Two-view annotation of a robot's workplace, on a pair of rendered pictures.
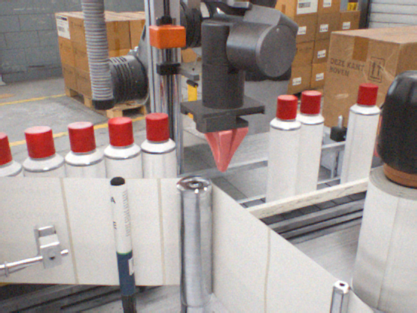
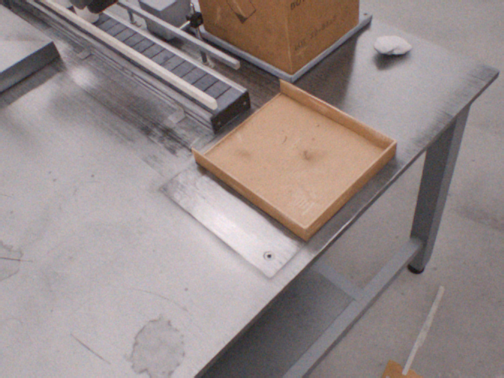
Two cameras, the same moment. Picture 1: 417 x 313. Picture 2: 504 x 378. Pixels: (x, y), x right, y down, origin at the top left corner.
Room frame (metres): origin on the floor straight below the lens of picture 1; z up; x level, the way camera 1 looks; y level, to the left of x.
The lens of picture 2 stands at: (0.87, -1.58, 1.60)
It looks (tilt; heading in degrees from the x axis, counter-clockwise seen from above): 51 degrees down; 81
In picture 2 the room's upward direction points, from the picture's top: 12 degrees counter-clockwise
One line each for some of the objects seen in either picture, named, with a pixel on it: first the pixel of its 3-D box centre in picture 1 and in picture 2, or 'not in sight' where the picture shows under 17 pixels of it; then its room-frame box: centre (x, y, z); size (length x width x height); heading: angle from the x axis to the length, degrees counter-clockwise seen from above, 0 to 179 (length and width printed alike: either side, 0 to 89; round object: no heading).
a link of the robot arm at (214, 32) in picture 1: (226, 43); not in sight; (0.56, -0.02, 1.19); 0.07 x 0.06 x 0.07; 37
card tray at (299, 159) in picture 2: not in sight; (292, 151); (1.07, -0.92, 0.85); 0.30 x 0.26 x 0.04; 116
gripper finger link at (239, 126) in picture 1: (214, 141); not in sight; (0.55, -0.01, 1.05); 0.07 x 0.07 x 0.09; 27
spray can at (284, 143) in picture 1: (283, 155); not in sight; (0.68, -0.13, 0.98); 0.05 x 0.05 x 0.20
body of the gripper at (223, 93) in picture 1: (223, 89); not in sight; (0.56, -0.02, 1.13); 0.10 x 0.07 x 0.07; 117
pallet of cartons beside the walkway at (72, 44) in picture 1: (118, 59); not in sight; (4.54, 0.96, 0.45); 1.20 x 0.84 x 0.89; 38
